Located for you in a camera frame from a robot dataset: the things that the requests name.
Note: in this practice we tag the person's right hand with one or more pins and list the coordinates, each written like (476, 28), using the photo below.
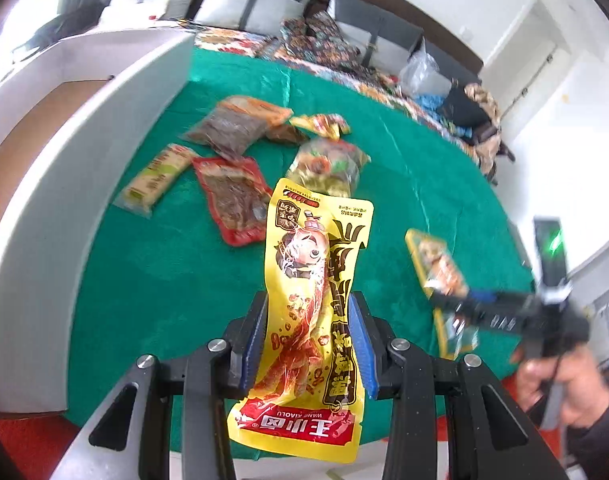
(579, 390)

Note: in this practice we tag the small yellow snack packet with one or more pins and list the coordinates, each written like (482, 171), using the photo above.
(319, 125)

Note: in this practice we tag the white door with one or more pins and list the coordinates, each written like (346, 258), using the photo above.
(529, 55)

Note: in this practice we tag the blue cloth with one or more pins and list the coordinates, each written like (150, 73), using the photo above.
(434, 107)

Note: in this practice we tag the small brown snack packet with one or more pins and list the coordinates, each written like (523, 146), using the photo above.
(287, 135)

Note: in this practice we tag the yellow-rimmed snack packet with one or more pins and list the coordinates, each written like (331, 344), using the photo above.
(434, 260)

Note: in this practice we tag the person's right forearm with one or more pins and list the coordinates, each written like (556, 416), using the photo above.
(599, 445)

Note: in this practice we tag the red mat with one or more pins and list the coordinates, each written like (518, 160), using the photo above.
(29, 447)

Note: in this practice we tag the clear plastic bag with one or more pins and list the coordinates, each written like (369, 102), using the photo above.
(422, 67)

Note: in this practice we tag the tall yellow snack packet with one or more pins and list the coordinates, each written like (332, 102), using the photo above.
(309, 270)

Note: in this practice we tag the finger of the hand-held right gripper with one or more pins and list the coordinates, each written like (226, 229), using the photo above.
(459, 302)

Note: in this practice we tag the beige patterned cloth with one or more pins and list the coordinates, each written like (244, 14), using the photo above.
(487, 105)

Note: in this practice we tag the clear packet of colourful candies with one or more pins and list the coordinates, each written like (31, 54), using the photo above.
(329, 165)

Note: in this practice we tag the dark floral quilt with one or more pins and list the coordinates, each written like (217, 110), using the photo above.
(324, 40)

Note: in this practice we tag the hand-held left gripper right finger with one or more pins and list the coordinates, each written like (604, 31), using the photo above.
(362, 350)

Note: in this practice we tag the red snack packet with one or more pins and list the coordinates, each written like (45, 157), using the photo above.
(234, 200)

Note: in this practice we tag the green blanket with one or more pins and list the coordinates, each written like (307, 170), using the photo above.
(159, 270)

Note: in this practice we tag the dark wooden chair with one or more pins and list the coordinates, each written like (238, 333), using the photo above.
(499, 152)

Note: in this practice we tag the orange packet with dark contents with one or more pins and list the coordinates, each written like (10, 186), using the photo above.
(224, 130)

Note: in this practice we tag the white storage box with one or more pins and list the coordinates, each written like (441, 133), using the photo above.
(59, 200)

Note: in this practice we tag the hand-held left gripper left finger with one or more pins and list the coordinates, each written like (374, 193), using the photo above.
(252, 340)

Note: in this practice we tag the cream snack packet green label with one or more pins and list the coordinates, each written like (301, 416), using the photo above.
(154, 177)

